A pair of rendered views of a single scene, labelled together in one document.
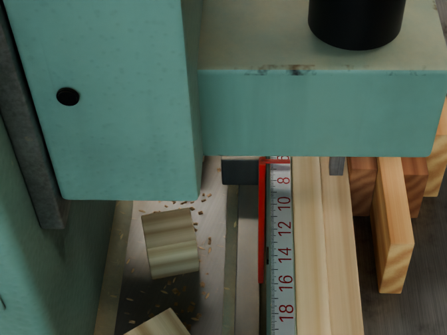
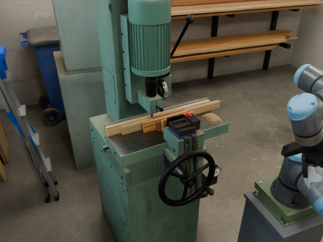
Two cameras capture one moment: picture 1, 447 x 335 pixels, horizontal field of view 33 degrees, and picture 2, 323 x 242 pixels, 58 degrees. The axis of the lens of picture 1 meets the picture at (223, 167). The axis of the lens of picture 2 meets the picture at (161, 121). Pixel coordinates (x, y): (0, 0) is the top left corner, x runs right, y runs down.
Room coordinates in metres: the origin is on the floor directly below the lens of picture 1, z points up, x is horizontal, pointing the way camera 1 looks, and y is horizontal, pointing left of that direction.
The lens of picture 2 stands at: (-0.31, -1.16, 1.68)
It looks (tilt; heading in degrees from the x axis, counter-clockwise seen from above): 31 degrees down; 57
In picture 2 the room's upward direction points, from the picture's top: straight up
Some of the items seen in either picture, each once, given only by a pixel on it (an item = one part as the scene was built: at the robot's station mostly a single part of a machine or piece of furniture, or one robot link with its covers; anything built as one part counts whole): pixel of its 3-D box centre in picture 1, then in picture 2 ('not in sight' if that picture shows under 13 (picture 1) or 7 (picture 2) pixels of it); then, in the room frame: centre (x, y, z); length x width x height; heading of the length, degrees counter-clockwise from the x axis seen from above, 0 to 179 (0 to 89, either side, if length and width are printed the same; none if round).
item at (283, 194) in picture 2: not in sight; (292, 186); (0.80, -0.62, 0.68); 0.19 x 0.19 x 0.10
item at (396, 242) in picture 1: (376, 127); (166, 121); (0.39, -0.12, 0.93); 0.26 x 0.01 x 0.06; 176
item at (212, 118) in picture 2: not in sight; (212, 116); (0.64, -0.18, 0.91); 0.10 x 0.07 x 0.02; 86
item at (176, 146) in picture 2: not in sight; (183, 138); (0.38, -0.27, 0.92); 0.15 x 0.13 x 0.09; 176
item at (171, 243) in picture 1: (170, 243); not in sight; (0.37, 0.05, 0.82); 0.04 x 0.04 x 0.04; 10
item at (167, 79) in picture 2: not in sight; (161, 84); (0.50, 0.10, 1.02); 0.09 x 0.07 x 0.12; 176
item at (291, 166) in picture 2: not in sight; (301, 165); (0.80, -0.63, 0.81); 0.17 x 0.15 x 0.18; 69
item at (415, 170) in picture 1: (396, 115); (170, 122); (0.41, -0.13, 0.92); 0.16 x 0.02 x 0.05; 176
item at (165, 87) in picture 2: not in sight; (161, 89); (0.47, 0.05, 1.02); 0.12 x 0.03 x 0.12; 86
